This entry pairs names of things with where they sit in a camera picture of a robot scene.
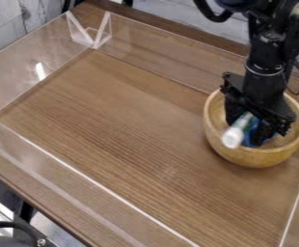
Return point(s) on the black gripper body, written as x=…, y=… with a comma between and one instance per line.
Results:
x=259, y=93

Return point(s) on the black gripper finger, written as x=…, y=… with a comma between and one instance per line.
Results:
x=263, y=131
x=234, y=110

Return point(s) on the green and white marker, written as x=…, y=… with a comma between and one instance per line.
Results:
x=233, y=135

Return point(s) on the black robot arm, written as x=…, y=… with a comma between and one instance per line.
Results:
x=273, y=23

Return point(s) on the brown wooden bowl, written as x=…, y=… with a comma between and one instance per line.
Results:
x=271, y=154

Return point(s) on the blue foam block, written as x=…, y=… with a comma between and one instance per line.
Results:
x=250, y=134

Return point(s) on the clear acrylic tray wall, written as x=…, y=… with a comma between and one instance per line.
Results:
x=103, y=144

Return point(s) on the clear acrylic corner bracket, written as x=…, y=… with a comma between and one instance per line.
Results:
x=90, y=37

